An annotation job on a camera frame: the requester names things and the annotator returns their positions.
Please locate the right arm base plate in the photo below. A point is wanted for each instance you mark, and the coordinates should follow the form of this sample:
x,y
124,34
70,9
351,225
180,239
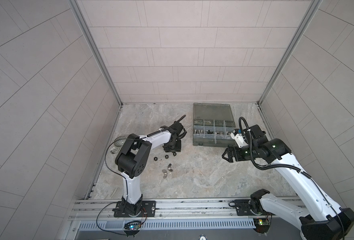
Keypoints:
x,y
244,208

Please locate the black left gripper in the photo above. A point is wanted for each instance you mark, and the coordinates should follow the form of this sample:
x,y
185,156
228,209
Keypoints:
x,y
177,149

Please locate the silver wing nut pair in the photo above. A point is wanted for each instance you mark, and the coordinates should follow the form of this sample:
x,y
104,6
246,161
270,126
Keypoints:
x,y
167,171

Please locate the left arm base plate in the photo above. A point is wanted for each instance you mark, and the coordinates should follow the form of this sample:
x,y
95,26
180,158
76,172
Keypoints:
x,y
147,208

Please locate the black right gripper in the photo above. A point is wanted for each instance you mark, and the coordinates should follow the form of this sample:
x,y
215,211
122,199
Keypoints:
x,y
236,156

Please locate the right circuit board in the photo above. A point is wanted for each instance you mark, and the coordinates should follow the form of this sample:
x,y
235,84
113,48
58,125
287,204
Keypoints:
x,y
262,226

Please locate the left circuit board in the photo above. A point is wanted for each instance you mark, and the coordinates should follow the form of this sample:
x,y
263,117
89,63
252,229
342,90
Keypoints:
x,y
132,226

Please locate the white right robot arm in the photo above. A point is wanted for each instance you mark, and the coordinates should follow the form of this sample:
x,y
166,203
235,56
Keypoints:
x,y
321,218

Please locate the green plastic organizer box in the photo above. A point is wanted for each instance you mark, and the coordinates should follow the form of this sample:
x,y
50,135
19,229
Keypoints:
x,y
213,125

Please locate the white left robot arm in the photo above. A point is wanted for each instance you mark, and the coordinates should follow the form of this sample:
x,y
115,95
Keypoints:
x,y
132,159

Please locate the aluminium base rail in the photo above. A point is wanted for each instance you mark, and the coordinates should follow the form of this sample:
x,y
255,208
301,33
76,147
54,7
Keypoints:
x,y
184,214

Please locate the circuit board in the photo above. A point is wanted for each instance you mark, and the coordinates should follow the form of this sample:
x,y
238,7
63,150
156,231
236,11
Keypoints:
x,y
132,226
262,226

